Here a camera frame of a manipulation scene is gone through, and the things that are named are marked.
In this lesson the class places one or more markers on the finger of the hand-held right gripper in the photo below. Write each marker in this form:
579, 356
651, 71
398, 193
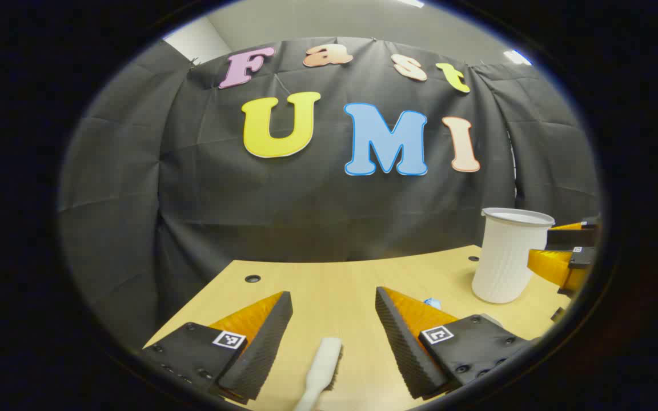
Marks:
572, 238
583, 260

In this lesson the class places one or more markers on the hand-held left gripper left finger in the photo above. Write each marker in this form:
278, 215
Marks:
266, 342

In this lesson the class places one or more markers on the small white broom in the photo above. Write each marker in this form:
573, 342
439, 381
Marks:
322, 365

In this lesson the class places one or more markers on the white garbage bin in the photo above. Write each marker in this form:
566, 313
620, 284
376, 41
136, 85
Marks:
506, 262

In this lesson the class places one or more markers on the wooden desktop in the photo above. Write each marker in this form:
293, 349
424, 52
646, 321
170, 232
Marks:
334, 297

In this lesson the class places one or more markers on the light blue paper ball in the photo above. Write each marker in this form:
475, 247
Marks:
433, 302

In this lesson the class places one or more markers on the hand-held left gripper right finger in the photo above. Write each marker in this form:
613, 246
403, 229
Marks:
400, 348

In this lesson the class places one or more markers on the ceiling light panel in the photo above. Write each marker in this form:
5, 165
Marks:
412, 3
517, 57

